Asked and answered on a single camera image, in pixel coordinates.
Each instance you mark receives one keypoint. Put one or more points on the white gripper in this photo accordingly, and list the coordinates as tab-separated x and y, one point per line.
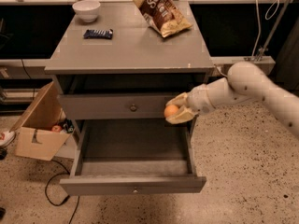
199	101

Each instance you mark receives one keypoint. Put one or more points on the orange fruit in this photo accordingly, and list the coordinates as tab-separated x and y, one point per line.
170	110

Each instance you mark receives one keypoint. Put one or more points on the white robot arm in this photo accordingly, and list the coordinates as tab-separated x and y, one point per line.
244	81

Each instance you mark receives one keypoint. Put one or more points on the grey drawer cabinet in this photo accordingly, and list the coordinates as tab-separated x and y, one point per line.
135	60

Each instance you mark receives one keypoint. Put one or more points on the open grey lower drawer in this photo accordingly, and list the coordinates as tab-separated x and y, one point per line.
133	156

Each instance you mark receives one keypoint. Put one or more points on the closed grey upper drawer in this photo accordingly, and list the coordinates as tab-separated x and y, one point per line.
115	106

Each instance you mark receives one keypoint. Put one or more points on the brown chips bag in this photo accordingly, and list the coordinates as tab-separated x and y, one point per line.
163	16

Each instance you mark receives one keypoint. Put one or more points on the blue snack bar wrapper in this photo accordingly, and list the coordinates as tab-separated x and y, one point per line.
101	34

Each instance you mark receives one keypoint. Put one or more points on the red apple in box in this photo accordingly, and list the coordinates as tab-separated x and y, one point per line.
56	128

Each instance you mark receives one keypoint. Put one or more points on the white bowl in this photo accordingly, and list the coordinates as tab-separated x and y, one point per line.
87	10

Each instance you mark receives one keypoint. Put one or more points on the cardboard box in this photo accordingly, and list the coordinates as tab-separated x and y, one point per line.
36	140

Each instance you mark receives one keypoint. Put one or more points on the white red shoe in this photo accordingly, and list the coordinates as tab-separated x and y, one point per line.
6	138

